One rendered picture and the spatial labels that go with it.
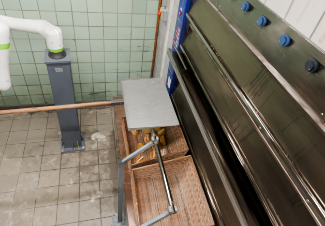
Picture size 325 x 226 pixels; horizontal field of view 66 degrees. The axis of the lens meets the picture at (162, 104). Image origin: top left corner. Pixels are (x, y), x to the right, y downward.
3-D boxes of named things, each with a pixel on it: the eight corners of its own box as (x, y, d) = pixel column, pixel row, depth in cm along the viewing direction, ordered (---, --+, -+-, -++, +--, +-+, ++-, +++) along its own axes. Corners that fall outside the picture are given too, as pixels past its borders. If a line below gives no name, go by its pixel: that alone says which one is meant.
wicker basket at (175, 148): (168, 122, 261) (172, 102, 243) (184, 169, 222) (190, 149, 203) (121, 127, 249) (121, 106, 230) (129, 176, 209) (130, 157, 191)
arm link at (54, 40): (57, 42, 222) (53, 21, 210) (67, 49, 216) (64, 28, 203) (43, 46, 214) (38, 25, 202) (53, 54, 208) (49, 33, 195)
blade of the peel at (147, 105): (127, 130, 169) (127, 128, 167) (120, 81, 208) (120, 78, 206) (179, 125, 176) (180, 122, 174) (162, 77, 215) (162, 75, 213)
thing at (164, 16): (166, 16, 255) (167, 7, 248) (168, 21, 248) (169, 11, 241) (158, 16, 253) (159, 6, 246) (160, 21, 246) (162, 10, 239)
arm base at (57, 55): (48, 44, 229) (47, 38, 225) (66, 43, 233) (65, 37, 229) (48, 60, 211) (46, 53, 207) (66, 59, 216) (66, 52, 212)
